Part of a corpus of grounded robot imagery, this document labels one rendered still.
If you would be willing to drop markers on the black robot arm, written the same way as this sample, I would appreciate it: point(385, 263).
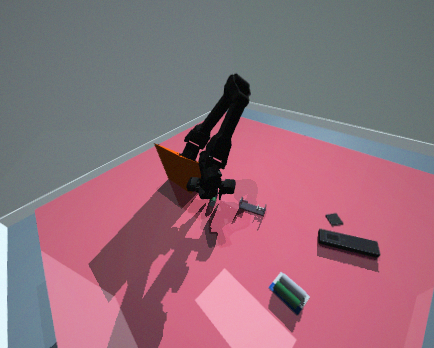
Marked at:
point(235, 99)

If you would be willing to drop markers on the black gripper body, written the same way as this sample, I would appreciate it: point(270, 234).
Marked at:
point(227, 186)

